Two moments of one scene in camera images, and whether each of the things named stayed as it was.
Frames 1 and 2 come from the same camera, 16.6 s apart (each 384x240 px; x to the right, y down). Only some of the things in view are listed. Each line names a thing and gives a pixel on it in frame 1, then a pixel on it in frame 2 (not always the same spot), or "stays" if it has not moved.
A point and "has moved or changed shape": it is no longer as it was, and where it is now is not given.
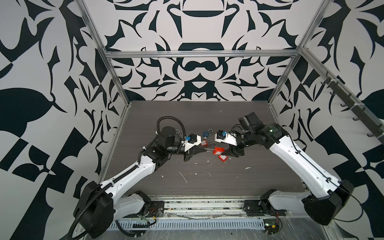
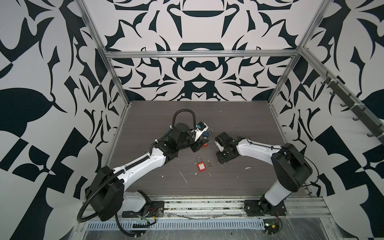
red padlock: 218,150 has moved or changed shape
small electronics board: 271,225 stays
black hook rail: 361,112 stays
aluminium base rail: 213,207 stays
